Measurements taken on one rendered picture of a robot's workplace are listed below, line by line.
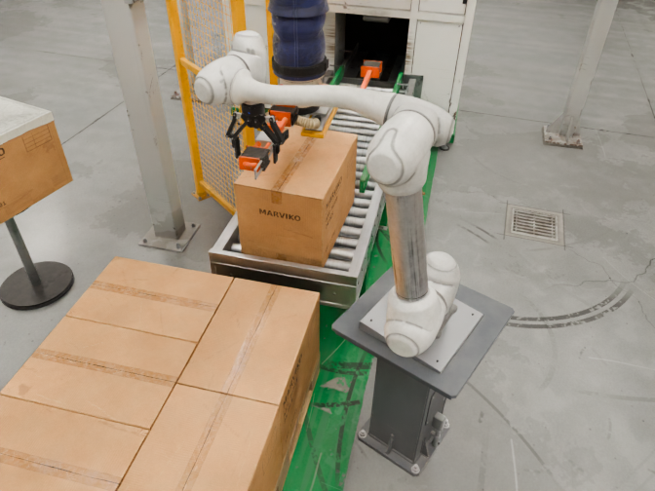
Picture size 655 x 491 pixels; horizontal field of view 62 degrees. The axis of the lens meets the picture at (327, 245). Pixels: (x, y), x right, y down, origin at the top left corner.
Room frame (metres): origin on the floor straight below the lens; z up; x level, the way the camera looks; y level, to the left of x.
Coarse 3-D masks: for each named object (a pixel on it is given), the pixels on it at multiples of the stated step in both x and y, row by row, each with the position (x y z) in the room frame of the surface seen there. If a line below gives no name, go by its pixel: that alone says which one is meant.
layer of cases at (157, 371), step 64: (64, 320) 1.55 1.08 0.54; (128, 320) 1.55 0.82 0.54; (192, 320) 1.56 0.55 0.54; (256, 320) 1.57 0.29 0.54; (64, 384) 1.23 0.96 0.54; (128, 384) 1.23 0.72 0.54; (192, 384) 1.24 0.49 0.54; (256, 384) 1.24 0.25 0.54; (0, 448) 0.97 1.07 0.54; (64, 448) 0.97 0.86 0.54; (128, 448) 0.98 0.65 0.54; (192, 448) 0.98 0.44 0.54; (256, 448) 0.99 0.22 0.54
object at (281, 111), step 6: (270, 108) 1.97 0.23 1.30; (276, 108) 1.99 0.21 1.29; (282, 108) 1.99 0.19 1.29; (288, 108) 1.99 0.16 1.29; (294, 108) 1.98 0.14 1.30; (270, 114) 1.94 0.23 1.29; (276, 114) 1.94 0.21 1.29; (282, 114) 1.94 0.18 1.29; (288, 114) 1.93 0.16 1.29; (294, 114) 1.96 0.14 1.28; (294, 120) 1.96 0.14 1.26; (288, 126) 1.93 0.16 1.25
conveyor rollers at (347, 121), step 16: (336, 112) 3.58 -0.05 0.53; (352, 112) 3.56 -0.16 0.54; (336, 128) 3.31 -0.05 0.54; (352, 128) 3.30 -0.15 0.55; (368, 128) 3.34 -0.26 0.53; (368, 144) 3.09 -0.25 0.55; (368, 192) 2.54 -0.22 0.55; (352, 208) 2.38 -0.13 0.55; (352, 224) 2.27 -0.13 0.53; (336, 240) 2.11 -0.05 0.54; (352, 240) 2.11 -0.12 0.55; (336, 256) 2.01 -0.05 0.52; (352, 256) 2.00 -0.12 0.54
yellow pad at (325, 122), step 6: (330, 108) 2.26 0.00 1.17; (336, 108) 2.28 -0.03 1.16; (330, 114) 2.22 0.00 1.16; (324, 120) 2.15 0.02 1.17; (330, 120) 2.16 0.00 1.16; (324, 126) 2.10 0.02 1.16; (300, 132) 2.05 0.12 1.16; (306, 132) 2.04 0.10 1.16; (312, 132) 2.04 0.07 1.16; (318, 132) 2.04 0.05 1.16; (324, 132) 2.04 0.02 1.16
